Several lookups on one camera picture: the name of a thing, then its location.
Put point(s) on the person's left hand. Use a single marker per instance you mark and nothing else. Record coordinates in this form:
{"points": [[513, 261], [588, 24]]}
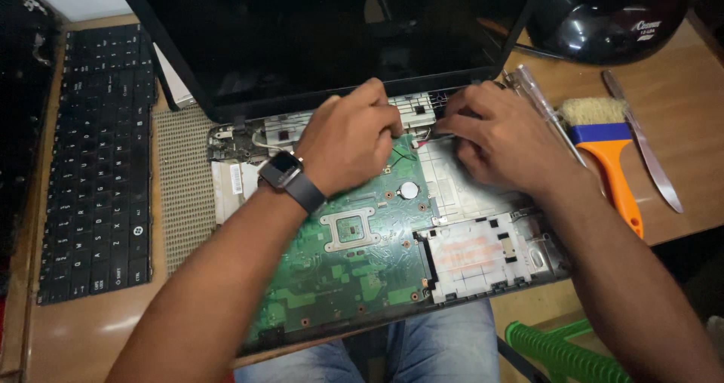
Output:
{"points": [[345, 145]]}

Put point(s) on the person's right hand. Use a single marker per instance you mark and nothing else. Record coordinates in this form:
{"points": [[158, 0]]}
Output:
{"points": [[514, 139]]}

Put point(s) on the person's left fingers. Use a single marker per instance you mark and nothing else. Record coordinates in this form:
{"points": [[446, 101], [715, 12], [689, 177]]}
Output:
{"points": [[379, 108]]}

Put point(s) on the person's right fingers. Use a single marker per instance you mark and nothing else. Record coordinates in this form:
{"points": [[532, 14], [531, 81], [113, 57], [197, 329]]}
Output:
{"points": [[466, 111]]}

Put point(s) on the round silver coin cell battery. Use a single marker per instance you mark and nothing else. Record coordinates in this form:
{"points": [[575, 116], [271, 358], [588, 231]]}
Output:
{"points": [[409, 190]]}

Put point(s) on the black smartwatch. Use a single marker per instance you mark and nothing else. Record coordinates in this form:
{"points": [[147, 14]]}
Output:
{"points": [[281, 171]]}

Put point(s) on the black disassembled laptop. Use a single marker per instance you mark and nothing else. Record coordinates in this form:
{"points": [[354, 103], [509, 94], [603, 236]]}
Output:
{"points": [[283, 32]]}

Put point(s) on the glossy black lamp base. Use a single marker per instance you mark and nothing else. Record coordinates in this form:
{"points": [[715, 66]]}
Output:
{"points": [[594, 21]]}

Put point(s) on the silver laptop drive with label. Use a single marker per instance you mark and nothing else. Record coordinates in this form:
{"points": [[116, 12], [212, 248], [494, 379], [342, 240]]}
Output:
{"points": [[235, 182]]}

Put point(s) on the green laptop motherboard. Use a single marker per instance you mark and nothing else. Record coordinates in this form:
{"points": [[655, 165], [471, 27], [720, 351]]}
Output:
{"points": [[350, 270]]}

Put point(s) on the flat metal pry tool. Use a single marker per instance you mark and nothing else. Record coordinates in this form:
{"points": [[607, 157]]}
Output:
{"points": [[645, 145]]}

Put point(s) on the beige mesh mat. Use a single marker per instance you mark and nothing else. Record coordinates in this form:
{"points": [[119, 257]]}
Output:
{"points": [[184, 202]]}

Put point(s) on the person's blue jeans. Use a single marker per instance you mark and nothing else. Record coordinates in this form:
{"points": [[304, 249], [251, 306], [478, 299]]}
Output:
{"points": [[441, 343]]}

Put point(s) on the green plastic stool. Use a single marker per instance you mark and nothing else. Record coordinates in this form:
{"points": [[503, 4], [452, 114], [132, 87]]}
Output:
{"points": [[554, 354]]}

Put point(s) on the black detached laptop keyboard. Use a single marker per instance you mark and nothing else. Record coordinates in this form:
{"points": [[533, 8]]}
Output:
{"points": [[96, 173]]}

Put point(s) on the black laptop cover panel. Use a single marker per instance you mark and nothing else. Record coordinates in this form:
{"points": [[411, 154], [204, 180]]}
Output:
{"points": [[22, 117]]}

